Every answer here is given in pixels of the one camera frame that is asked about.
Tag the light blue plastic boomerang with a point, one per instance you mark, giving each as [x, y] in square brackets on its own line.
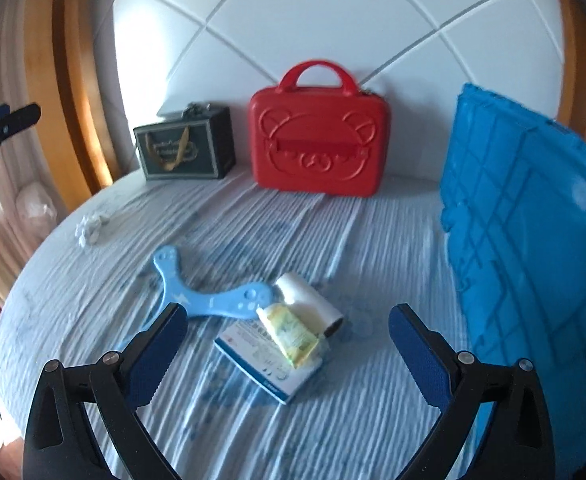
[173, 280]

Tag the black gift box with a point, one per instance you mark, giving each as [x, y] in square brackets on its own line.
[198, 150]

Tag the clear plastic bag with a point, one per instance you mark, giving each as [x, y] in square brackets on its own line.
[35, 202]

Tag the blue and white medicine box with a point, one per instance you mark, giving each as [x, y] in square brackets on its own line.
[258, 360]

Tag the white lint roller refill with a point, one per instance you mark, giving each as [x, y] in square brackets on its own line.
[308, 300]

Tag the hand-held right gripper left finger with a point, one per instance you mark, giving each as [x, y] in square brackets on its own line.
[155, 355]

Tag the crumpled white tissue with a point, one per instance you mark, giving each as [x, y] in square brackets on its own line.
[90, 230]

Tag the yellow cream tube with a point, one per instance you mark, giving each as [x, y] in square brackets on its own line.
[288, 332]

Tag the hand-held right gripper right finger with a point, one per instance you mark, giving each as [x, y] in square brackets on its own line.
[420, 360]

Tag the red bear-embossed carry case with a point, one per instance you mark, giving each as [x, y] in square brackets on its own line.
[318, 135]

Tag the blue plastic storage crate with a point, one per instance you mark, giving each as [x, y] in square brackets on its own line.
[523, 240]

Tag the striped blue-white bedsheet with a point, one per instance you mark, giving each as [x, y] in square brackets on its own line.
[273, 230]

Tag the wooden headboard frame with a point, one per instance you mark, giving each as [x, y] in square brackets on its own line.
[73, 85]

